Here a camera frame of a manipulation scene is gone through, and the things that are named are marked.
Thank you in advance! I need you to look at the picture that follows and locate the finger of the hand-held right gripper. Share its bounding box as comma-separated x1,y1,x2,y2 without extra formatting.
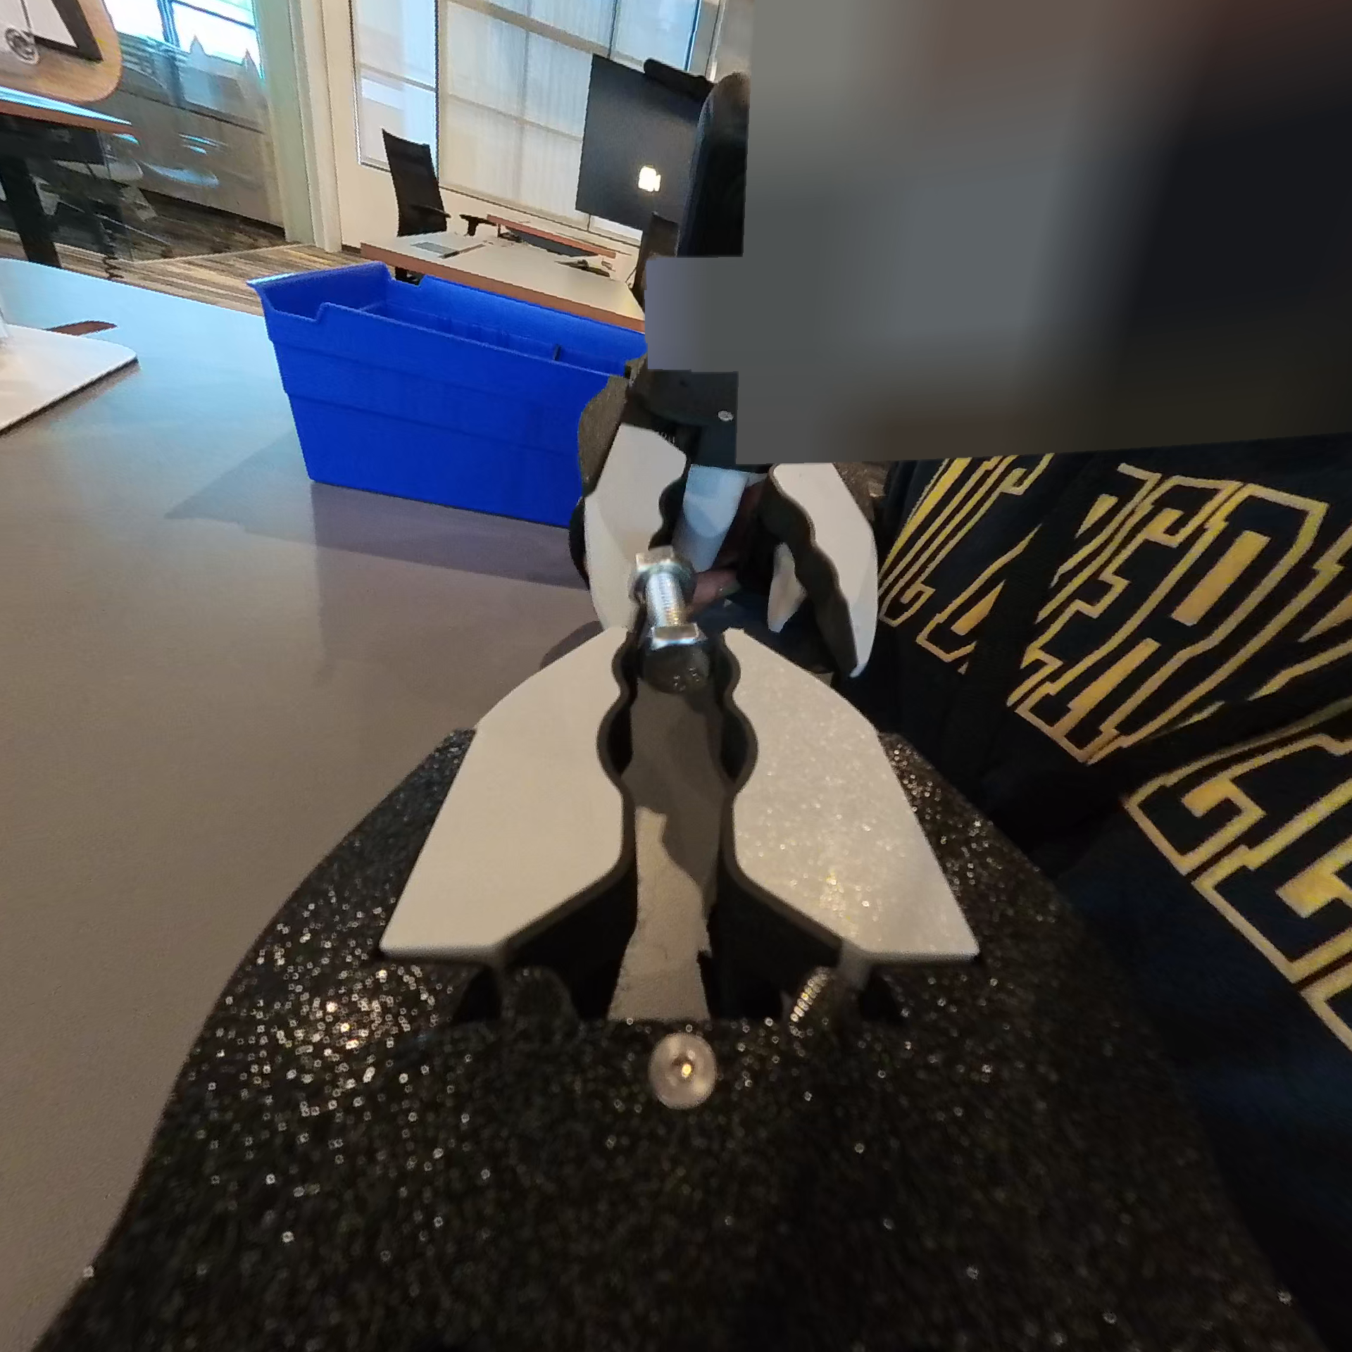
762,463,881,681
583,423,693,636

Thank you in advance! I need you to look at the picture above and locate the blue plastic bin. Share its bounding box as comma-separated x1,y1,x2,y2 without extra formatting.
248,263,648,529

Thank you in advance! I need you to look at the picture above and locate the navy printed hoodie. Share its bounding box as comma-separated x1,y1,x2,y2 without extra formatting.
845,433,1352,1352

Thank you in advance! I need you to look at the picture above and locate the black computer monitor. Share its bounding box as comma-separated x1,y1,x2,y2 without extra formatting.
574,56,720,229

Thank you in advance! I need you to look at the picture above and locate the steel hex bolt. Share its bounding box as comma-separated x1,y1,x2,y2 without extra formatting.
629,575,711,698

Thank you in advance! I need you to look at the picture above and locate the steel hex nut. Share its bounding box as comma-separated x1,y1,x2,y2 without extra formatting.
629,550,697,606

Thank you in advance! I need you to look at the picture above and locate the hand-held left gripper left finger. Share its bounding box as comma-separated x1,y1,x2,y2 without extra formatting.
377,632,641,968

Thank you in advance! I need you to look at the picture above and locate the wood-edged grey desk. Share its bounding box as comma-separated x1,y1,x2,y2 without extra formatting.
0,85,134,267
360,216,648,330

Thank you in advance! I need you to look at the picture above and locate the white sign stand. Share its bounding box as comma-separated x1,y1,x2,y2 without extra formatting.
0,322,141,436

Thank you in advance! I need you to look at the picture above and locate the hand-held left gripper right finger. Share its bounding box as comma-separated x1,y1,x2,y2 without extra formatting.
710,647,984,968

